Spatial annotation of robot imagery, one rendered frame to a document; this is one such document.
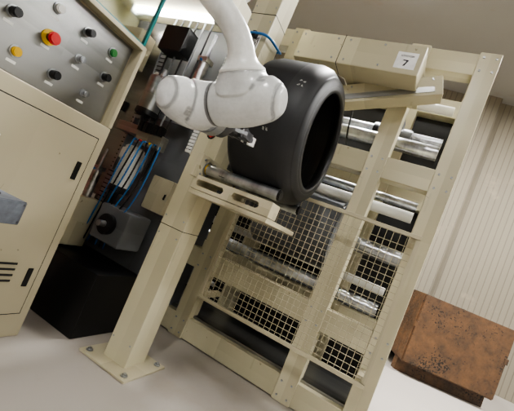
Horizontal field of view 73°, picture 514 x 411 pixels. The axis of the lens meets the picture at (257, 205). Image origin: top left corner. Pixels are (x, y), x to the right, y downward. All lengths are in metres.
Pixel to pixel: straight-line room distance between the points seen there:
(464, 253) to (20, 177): 4.98
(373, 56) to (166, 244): 1.26
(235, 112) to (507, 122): 5.36
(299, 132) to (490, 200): 4.54
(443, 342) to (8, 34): 3.85
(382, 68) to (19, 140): 1.48
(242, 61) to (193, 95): 0.13
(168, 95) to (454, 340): 3.63
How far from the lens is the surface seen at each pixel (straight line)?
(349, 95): 1.89
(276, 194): 1.27
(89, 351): 1.72
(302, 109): 1.24
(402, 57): 1.81
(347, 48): 1.87
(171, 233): 1.54
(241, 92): 0.75
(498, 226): 5.55
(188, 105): 0.81
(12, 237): 1.50
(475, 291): 5.42
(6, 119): 1.36
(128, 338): 1.65
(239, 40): 0.79
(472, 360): 4.12
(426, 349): 3.94
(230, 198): 1.31
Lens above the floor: 0.76
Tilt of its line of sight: 3 degrees up
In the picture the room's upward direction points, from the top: 23 degrees clockwise
